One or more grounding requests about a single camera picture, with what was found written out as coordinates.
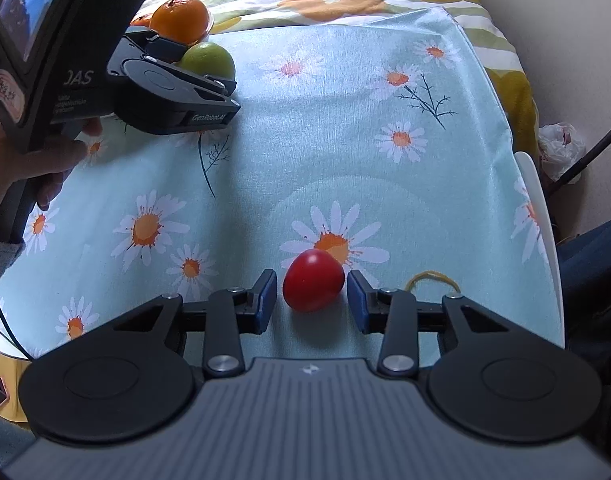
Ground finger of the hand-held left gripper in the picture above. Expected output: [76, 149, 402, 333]
[128, 27, 187, 63]
[178, 67, 239, 101]

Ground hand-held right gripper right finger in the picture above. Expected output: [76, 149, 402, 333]
[346, 269, 511, 377]

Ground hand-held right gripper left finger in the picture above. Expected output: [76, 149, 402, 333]
[113, 268, 278, 377]

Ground large green citrus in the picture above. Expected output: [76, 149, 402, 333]
[178, 41, 236, 83]

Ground large orange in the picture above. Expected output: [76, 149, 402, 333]
[150, 0, 210, 47]

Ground red tomato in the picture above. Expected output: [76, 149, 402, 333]
[282, 249, 346, 312]

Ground person's left forearm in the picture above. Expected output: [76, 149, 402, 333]
[0, 239, 26, 293]

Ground person's left hand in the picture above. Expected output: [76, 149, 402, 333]
[0, 105, 104, 224]

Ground yellow rubber band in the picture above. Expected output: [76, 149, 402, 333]
[404, 270, 462, 295]

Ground teal daisy-print tablecloth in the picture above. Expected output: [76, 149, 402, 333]
[0, 7, 566, 361]

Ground person's dark trouser leg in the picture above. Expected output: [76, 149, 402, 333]
[558, 217, 611, 411]

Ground white plastic bag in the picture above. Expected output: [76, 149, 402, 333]
[538, 122, 586, 183]

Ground yellow box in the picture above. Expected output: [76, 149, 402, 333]
[0, 352, 34, 423]

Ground black pole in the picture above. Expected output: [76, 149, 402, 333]
[555, 115, 611, 186]

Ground black cable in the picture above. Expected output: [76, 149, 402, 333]
[0, 290, 36, 361]

